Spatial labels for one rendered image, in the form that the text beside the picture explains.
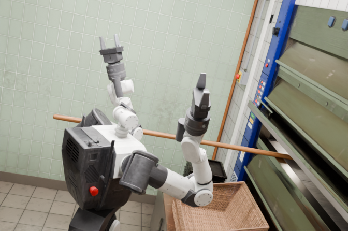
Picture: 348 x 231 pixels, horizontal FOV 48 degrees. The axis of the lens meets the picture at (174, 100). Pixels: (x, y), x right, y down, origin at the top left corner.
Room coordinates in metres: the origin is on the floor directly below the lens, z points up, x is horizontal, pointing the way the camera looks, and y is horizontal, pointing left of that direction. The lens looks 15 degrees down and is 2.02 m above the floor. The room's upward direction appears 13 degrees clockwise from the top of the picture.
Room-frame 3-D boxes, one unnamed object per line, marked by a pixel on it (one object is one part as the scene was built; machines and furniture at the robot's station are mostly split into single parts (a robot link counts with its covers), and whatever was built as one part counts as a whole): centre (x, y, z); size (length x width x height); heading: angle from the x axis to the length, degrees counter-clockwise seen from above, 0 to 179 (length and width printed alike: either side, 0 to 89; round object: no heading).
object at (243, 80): (3.21, -0.51, 1.46); 0.10 x 0.07 x 0.10; 8
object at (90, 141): (1.51, 0.23, 1.26); 0.34 x 0.30 x 0.36; 40
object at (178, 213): (2.26, -0.43, 0.72); 0.56 x 0.49 x 0.28; 9
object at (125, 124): (1.54, 0.18, 1.46); 0.10 x 0.07 x 0.09; 40
